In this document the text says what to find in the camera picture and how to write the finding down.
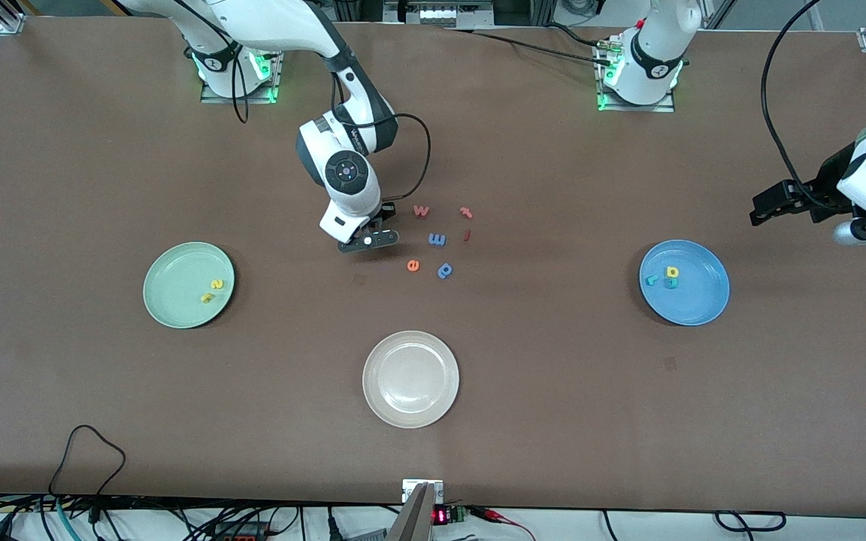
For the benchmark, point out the blue plate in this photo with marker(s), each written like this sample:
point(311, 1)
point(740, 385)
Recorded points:
point(700, 297)

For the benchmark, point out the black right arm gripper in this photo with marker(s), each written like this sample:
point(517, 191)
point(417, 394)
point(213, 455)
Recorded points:
point(386, 216)

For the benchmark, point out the red digit display module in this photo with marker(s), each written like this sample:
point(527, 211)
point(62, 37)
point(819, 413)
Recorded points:
point(440, 516)

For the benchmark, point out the green plate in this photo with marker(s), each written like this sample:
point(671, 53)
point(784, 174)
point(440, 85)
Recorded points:
point(177, 278)

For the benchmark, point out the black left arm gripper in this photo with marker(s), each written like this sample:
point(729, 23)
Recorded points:
point(824, 185)

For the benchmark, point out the blue letter m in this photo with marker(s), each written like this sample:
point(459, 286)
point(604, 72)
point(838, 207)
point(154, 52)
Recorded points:
point(437, 240)

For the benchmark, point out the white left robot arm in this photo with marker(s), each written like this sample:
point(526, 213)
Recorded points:
point(658, 45)

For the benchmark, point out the grey metal bar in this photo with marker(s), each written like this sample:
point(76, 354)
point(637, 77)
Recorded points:
point(414, 522)

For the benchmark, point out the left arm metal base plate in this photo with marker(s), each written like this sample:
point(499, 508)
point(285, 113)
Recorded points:
point(666, 107)

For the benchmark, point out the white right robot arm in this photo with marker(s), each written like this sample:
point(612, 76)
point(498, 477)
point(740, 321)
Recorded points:
point(275, 22)

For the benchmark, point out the pink letter w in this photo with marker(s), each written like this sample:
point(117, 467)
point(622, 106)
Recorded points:
point(421, 211)

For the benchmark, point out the white plate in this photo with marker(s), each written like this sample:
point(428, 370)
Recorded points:
point(410, 379)

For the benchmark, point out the silver metal bracket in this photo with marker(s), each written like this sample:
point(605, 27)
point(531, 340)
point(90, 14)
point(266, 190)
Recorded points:
point(409, 492)

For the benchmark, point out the red clip lead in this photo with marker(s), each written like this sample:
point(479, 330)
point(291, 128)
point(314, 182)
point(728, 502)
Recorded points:
point(497, 515)

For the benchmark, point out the blue letter p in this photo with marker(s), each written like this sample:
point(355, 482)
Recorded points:
point(445, 270)

